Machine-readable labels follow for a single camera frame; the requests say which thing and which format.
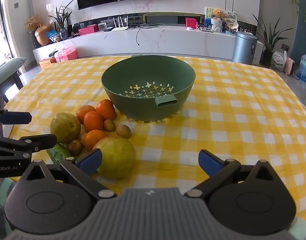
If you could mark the potted long-leaf plant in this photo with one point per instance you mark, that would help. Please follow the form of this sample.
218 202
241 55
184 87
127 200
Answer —
268 40

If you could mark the red box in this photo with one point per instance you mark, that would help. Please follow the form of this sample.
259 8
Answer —
190 22

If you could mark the bronze round vase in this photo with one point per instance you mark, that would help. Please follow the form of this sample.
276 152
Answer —
42 36

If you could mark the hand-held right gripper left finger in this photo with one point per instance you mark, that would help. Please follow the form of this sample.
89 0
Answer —
90 160

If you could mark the blue water jug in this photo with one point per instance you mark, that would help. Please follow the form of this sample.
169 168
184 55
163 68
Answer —
305 67

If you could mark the orange cardboard box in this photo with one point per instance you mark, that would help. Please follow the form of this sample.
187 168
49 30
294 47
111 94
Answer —
46 63

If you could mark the orange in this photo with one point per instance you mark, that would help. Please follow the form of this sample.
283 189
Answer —
94 139
93 121
85 113
106 109

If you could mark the dried flower bunch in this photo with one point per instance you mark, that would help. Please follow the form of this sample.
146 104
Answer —
32 22

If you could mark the silver pedal trash can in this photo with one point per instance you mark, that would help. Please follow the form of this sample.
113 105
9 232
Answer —
244 47

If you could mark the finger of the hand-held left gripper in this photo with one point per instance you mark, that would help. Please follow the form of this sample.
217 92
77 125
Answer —
16 118
40 141

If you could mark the pink flat box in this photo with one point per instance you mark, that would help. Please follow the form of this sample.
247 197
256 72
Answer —
88 30

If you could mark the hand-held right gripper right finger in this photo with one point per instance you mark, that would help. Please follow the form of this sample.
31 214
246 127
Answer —
209 161

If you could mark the printed cap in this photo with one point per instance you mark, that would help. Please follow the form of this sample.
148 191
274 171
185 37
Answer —
231 25

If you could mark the white plastic bag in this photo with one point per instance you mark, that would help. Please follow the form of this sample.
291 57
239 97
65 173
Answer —
278 61

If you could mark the green cucumber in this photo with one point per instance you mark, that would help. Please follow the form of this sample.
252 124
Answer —
57 153

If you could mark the small brown kiwi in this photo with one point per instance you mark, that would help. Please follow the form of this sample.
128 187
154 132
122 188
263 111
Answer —
109 125
75 147
82 138
123 131

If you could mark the large pink storage box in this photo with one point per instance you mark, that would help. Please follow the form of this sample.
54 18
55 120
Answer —
69 54

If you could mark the white marble media console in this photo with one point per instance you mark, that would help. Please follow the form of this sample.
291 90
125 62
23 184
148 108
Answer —
168 42

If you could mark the white desk clock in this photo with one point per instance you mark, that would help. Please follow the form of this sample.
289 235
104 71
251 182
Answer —
102 26

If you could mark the white router with antennas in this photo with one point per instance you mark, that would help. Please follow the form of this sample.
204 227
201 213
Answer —
120 27

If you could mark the yellow checked tablecloth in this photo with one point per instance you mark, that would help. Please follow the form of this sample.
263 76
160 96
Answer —
218 130

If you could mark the pink small heater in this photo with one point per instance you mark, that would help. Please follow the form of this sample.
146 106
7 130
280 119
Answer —
290 66

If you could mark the green colander bowl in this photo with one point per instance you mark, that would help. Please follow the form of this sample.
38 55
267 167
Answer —
143 80

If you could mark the brown teddy bear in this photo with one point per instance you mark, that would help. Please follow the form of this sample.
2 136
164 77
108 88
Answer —
217 13

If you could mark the small black box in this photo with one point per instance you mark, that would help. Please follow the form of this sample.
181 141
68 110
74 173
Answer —
108 29

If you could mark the teal striped cloth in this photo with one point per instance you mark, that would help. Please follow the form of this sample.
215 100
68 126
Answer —
0 205

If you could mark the dark wall socket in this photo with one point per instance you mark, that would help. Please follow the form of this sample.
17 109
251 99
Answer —
285 47

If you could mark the painted picture board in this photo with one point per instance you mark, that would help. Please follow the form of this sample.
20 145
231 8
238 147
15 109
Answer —
208 17

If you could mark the white box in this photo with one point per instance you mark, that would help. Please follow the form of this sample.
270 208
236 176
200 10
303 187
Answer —
260 52

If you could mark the small pink storage box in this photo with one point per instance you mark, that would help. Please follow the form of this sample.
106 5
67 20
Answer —
58 57

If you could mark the leafy plant in glass vase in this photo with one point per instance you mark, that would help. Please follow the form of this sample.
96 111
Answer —
63 20

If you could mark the green cushioned chair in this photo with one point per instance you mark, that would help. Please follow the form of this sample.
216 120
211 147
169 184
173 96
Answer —
7 67

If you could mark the blue snack bag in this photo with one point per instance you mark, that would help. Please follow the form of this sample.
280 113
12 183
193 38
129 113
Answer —
52 35

